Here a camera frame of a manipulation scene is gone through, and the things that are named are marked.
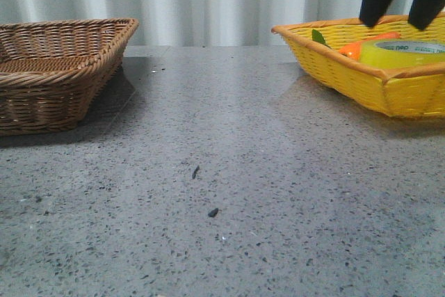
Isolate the yellow tape roll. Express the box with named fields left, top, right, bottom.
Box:
left=359, top=39, right=444, bottom=69

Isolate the orange toy carrot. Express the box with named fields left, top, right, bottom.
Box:
left=311, top=29, right=401, bottom=61

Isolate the yellow woven basket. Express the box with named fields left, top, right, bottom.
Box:
left=272, top=13, right=444, bottom=118

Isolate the brown wicker basket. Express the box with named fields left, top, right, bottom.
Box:
left=1, top=18, right=139, bottom=136

